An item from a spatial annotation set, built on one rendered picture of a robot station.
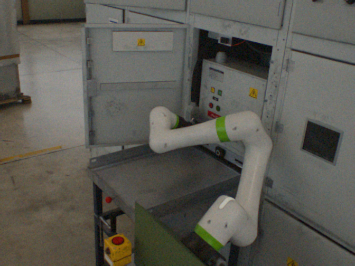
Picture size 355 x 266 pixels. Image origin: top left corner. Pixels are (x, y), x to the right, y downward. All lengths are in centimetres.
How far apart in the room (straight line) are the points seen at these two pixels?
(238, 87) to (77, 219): 175
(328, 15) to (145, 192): 114
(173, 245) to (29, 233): 193
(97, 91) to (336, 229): 145
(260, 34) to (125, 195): 101
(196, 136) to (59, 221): 177
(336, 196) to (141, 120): 122
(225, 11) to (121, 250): 126
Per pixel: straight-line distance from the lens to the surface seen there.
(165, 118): 184
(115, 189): 197
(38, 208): 340
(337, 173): 177
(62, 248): 296
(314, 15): 173
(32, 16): 1313
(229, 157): 225
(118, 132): 241
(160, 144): 179
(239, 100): 212
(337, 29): 167
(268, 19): 187
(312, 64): 174
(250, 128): 162
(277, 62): 187
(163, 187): 198
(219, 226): 144
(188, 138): 173
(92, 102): 230
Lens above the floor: 189
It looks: 23 degrees down
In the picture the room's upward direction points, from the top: 3 degrees clockwise
